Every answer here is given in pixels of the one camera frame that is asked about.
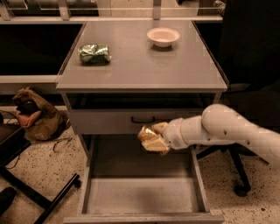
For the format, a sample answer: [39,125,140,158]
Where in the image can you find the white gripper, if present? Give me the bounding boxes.
[142,118,189,154]

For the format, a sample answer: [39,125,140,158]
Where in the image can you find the crushed orange can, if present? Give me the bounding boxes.
[137,125,157,142]

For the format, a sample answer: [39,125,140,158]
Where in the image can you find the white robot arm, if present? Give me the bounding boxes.
[138,104,280,167]

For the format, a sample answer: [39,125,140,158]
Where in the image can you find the open middle drawer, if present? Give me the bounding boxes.
[64,135,224,224]

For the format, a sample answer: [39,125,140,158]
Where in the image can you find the grey drawer cabinet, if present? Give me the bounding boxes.
[56,19,229,156]

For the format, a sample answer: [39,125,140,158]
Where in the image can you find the closed upper drawer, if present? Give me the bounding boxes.
[68,108,203,135]

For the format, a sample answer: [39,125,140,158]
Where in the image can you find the crushed green can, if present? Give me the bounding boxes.
[78,44,111,64]

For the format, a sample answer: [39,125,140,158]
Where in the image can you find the white bowl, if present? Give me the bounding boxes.
[147,27,180,47]

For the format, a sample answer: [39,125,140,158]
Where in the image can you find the brown bag on floor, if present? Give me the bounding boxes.
[12,88,67,141]

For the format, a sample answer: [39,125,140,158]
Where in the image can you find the black office chair right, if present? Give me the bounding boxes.
[197,0,280,198]

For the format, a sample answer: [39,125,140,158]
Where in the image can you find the black chair base left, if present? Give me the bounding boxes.
[0,112,82,224]

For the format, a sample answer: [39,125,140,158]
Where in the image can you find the black drawer handle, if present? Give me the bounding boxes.
[130,116,156,123]

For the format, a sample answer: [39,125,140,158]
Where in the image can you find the grey window ledge rail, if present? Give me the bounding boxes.
[0,0,227,25]

